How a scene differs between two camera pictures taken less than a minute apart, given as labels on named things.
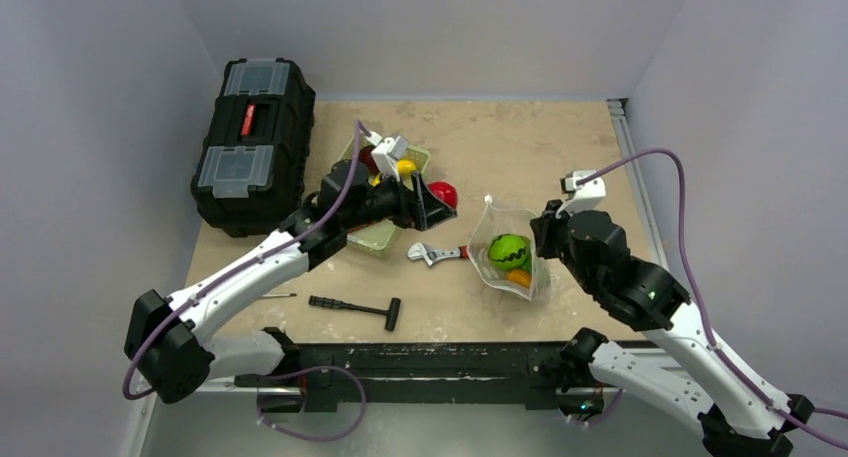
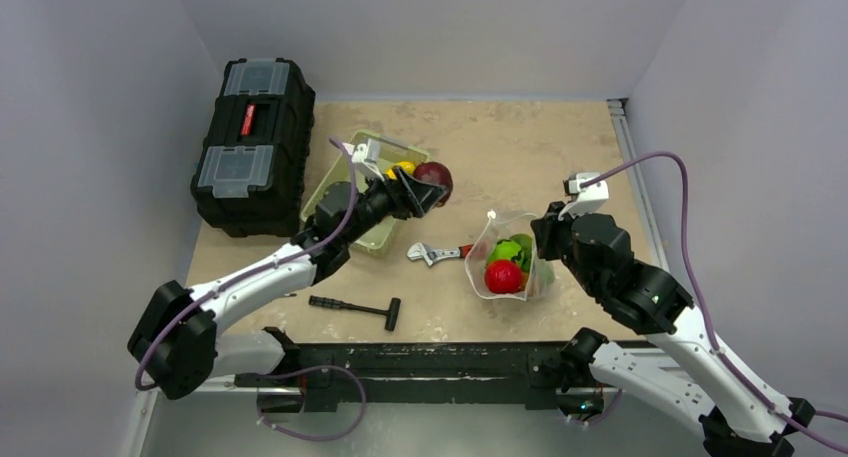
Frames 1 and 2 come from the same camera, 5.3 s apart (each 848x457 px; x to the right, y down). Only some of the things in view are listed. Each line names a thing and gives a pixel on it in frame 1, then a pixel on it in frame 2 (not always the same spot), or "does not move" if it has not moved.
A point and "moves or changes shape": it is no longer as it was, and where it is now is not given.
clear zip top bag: (501, 249) moves or changes shape
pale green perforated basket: (380, 239) does not move
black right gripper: (546, 229) does not move
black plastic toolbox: (251, 160) does not move
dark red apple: (365, 157) moves or changes shape
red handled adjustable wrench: (421, 251) does not move
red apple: (445, 192) -> (503, 276)
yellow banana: (405, 166) does not move
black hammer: (391, 313) does not move
